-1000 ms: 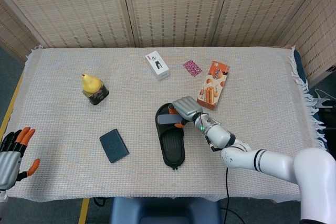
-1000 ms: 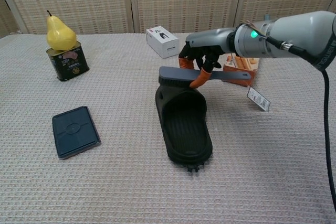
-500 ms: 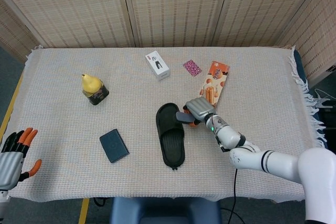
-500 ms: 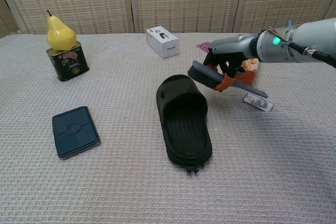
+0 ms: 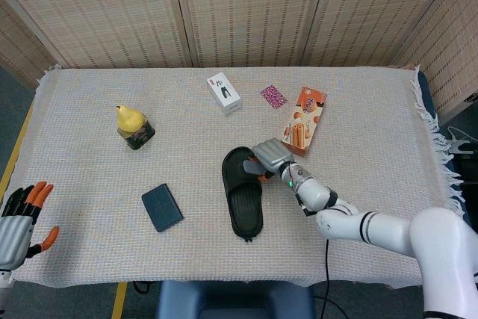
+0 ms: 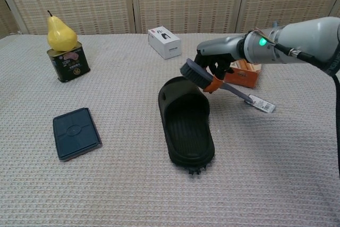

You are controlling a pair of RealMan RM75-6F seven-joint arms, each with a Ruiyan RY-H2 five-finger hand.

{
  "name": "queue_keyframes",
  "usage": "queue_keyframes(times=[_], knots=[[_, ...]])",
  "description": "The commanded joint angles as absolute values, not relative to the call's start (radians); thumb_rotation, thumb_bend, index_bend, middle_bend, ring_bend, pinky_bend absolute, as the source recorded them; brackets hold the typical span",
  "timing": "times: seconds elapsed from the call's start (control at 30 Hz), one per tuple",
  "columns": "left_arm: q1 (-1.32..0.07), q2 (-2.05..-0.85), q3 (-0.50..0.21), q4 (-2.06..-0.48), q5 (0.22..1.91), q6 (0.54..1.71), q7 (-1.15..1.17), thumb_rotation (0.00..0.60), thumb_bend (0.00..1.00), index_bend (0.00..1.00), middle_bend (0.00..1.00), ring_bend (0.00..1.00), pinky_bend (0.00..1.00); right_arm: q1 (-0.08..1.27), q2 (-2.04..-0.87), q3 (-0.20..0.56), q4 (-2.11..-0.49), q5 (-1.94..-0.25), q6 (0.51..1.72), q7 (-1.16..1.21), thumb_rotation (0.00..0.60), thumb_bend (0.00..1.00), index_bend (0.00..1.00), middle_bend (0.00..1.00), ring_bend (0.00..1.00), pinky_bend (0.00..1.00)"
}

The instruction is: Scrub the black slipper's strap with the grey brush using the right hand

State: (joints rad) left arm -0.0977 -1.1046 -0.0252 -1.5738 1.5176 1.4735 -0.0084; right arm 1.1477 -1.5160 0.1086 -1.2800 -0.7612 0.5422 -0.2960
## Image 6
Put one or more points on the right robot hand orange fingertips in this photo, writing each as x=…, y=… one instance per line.
x=220, y=47

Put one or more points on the grey scrubbing brush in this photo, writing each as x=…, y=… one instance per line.
x=194, y=74

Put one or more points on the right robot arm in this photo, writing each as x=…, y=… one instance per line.
x=297, y=38

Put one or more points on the orange snack box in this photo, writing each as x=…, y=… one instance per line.
x=244, y=78

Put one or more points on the white product box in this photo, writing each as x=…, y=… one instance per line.
x=163, y=42

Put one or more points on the black slipper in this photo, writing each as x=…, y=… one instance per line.
x=186, y=131

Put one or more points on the woven folding screen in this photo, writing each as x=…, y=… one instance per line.
x=79, y=1

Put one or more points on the black tin can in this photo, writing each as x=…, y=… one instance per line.
x=70, y=65

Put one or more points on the yellow pear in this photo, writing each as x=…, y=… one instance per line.
x=61, y=34

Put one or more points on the dark blue flat case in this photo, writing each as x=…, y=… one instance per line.
x=75, y=134

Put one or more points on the beige waffle tablecloth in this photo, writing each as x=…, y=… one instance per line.
x=106, y=189

